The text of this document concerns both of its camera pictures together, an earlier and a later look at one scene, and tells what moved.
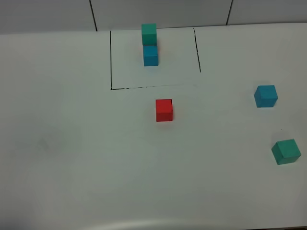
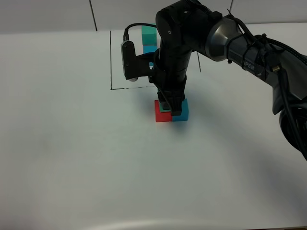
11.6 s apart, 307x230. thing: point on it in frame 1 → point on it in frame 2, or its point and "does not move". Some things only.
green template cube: (149, 34) does not move
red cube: (164, 110) does not move
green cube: (286, 151) → (162, 109)
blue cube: (265, 96) → (184, 112)
